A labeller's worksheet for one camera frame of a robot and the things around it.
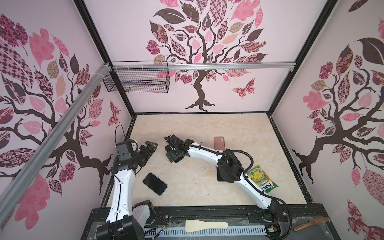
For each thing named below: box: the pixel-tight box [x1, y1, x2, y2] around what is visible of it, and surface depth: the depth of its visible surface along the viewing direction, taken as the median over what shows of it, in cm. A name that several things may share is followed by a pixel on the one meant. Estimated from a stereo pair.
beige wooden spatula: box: [185, 219, 229, 232], surface depth 73 cm
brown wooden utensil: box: [293, 217, 331, 232], surface depth 74 cm
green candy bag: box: [246, 165, 279, 194], surface depth 85 cm
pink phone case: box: [214, 136, 226, 151], surface depth 105 cm
